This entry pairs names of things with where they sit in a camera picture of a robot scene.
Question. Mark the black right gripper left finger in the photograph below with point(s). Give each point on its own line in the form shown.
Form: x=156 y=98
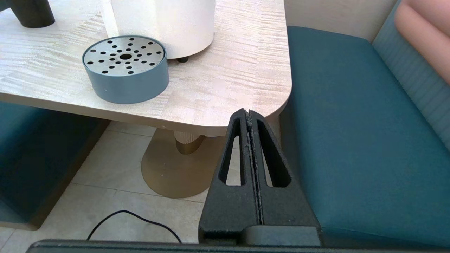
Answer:
x=232 y=211

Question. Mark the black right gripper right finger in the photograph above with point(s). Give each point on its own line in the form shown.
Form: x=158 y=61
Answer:
x=284 y=207

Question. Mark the black plastic cup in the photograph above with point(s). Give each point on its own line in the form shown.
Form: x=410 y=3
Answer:
x=31 y=12

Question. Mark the teal upholstered bench sofa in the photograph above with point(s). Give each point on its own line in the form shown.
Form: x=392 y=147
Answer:
x=38 y=154
x=369 y=133

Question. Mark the large blue drip tray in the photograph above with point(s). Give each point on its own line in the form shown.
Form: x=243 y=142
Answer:
x=130 y=77

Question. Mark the clear water dispenser white base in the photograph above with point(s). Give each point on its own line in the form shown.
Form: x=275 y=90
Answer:
x=168 y=24

